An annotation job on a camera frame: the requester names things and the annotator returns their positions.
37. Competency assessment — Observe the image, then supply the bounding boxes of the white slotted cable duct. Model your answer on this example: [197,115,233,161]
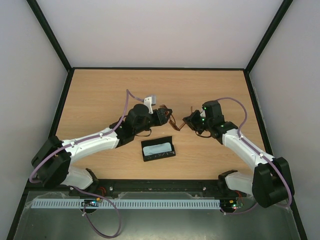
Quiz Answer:
[31,198,220,210]

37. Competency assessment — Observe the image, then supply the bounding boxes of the black aluminium frame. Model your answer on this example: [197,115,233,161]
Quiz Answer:
[7,0,292,240]

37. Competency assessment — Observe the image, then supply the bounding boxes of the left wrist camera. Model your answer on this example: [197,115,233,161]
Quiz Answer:
[143,94,157,114]

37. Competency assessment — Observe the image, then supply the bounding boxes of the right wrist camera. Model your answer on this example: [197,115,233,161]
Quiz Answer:
[200,109,206,119]

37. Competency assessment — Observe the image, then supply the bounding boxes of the blue cleaning cloth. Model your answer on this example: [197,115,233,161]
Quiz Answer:
[142,142,172,156]

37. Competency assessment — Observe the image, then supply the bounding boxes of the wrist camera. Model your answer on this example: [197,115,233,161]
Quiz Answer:
[200,109,206,119]
[143,94,157,114]

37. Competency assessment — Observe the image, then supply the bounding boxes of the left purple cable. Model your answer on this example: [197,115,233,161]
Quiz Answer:
[29,89,123,238]

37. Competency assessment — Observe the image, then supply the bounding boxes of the black glasses case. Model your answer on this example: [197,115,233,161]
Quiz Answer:
[141,136,176,162]

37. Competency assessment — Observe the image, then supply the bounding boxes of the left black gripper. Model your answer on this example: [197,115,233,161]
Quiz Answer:
[134,108,173,136]

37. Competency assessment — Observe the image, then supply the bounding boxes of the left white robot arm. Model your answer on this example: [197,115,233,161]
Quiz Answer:
[29,104,173,190]

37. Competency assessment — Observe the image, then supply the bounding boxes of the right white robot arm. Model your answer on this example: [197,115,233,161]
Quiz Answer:
[183,100,295,208]

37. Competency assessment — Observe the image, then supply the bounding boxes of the brown tortoiseshell sunglasses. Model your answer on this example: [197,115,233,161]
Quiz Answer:
[160,104,186,131]

